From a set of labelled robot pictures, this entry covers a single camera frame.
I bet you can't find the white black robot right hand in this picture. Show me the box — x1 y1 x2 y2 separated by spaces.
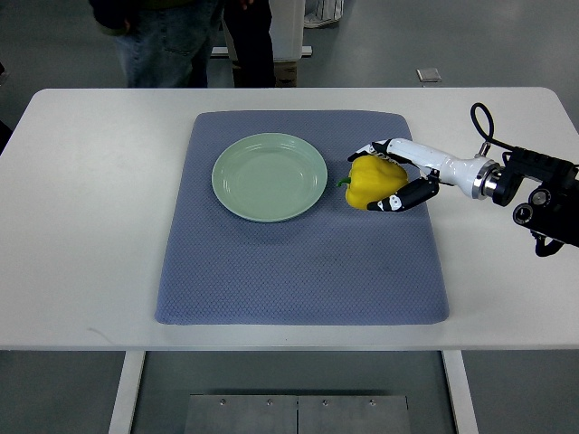
348 138 498 212

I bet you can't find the person in blue jeans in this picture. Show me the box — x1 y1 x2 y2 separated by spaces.
90 0 224 89

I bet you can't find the cardboard box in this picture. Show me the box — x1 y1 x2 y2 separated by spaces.
274 61 298 88

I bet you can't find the person in black trousers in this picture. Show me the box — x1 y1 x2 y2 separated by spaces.
223 0 276 88

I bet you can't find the white table left leg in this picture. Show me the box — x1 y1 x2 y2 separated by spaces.
109 351 146 434

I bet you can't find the yellow bell pepper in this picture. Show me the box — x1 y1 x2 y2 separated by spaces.
337 156 409 211

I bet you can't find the small grey floor plate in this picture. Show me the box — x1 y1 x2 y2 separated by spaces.
416 68 442 83

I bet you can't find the white table right leg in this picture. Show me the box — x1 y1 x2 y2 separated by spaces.
441 350 479 434

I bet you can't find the white table leg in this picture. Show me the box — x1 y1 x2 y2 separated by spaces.
109 351 146 434
441 350 479 434

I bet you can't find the blue textured table mat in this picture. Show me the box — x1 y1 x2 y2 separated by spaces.
155 110 449 326

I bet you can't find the light green plate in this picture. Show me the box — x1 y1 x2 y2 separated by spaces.
212 133 328 222

